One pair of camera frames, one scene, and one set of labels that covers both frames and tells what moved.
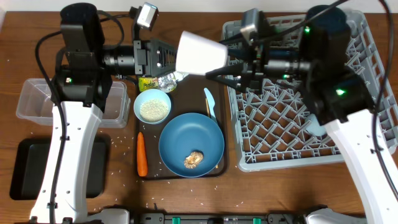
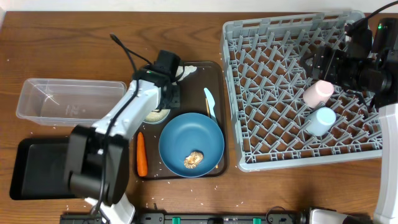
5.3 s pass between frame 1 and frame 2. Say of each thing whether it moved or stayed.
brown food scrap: stayed
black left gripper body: moved
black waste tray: stayed
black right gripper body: moved
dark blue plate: stayed
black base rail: stayed
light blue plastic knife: stayed
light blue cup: stayed
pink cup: moved
